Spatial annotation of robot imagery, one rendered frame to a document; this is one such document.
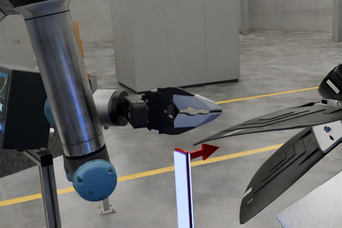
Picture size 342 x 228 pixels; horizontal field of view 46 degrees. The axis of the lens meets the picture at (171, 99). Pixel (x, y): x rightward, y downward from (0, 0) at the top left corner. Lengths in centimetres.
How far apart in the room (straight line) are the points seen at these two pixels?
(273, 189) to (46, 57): 52
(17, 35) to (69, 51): 411
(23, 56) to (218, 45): 371
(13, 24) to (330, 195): 432
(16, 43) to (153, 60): 277
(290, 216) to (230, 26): 676
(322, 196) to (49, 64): 51
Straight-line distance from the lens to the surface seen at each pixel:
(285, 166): 90
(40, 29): 68
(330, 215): 75
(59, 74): 69
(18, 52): 480
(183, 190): 53
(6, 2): 80
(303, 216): 75
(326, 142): 86
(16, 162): 238
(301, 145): 89
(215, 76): 736
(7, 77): 102
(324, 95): 83
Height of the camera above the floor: 136
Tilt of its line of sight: 12 degrees down
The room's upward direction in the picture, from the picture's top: 4 degrees counter-clockwise
